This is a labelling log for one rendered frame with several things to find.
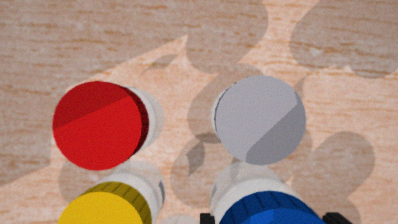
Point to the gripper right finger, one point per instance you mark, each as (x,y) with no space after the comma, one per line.
(335,218)

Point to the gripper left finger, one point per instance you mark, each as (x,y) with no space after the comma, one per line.
(205,218)

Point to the red bottle cap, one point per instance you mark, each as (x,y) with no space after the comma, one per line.
(99,125)

